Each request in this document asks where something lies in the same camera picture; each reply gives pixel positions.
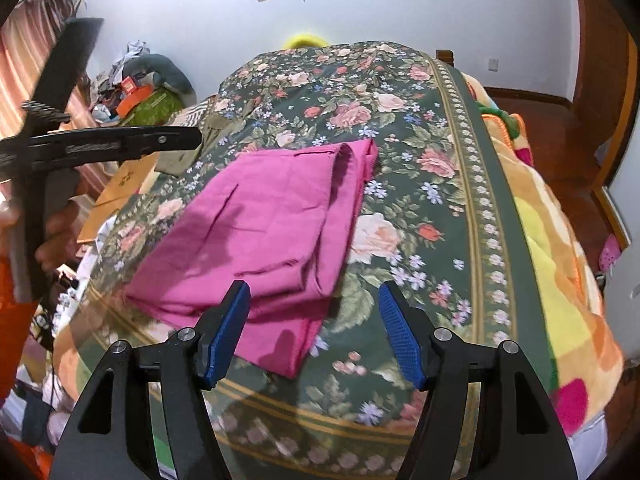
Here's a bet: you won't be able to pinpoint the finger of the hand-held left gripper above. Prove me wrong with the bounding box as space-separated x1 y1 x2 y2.
122 126 202 155
37 17 105 112

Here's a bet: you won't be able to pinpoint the olive green garment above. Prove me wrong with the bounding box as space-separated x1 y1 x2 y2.
155 97 262 177

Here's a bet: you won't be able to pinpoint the person's left hand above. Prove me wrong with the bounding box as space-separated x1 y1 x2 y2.
34 199 87 275

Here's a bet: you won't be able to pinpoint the pink pants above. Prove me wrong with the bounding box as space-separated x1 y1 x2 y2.
122 139 379 380

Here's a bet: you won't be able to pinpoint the striped cloth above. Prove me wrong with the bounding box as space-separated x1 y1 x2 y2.
172 96 217 127

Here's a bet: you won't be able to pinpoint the white heart-print wardrobe door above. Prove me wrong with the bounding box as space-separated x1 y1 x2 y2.
591 30 640 252

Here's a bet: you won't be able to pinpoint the pink slipper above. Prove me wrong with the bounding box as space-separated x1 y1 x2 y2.
598 233 622 272

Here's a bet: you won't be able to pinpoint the orange box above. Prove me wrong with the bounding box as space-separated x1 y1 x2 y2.
116 77 152 117

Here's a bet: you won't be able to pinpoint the brown wooden door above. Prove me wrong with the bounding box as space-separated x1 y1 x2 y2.
569 0 630 128

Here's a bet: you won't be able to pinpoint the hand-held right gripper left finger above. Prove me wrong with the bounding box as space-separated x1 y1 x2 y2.
50 280 252 480

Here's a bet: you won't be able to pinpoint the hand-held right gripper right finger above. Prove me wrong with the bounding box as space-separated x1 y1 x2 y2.
377 281 576 480

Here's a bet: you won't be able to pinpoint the floral green bedsheet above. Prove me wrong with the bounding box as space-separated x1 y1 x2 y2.
52 40 557 480

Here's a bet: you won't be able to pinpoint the pink striped curtain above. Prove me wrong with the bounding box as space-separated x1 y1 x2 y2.
0 0 117 201

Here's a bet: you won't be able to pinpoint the orange yellow fleece blanket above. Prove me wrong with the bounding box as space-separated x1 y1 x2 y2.
460 70 627 437

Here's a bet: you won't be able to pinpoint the grey plush toy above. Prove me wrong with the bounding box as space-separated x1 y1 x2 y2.
122 54 197 97

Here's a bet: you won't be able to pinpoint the yellow foam tube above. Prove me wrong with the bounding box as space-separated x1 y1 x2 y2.
282 32 332 52

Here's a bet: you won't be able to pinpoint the green storage box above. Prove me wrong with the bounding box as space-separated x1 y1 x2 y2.
120 87 187 127

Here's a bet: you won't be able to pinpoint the wooden lap desk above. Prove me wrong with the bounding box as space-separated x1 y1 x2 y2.
77 152 163 247

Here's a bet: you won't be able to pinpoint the pile of mixed clutter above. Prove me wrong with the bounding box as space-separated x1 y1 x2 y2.
87 42 153 123

